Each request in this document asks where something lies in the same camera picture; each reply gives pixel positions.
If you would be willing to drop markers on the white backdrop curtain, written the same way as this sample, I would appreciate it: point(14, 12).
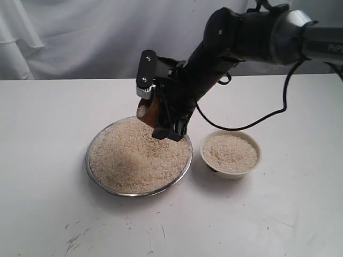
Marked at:
point(105, 39)

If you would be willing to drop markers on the brown wooden cup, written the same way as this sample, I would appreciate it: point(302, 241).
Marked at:
point(148, 111)

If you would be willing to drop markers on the wrist camera with black bracket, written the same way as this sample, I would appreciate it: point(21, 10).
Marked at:
point(147, 72)

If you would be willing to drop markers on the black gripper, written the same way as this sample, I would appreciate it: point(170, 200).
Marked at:
point(177, 92)

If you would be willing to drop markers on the steel plate of rice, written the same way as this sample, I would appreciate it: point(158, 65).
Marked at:
point(125, 160)

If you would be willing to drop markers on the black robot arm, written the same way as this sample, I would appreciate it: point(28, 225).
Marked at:
point(278, 36)

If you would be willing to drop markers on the white bowl of rice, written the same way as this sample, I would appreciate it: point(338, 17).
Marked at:
point(230, 155)

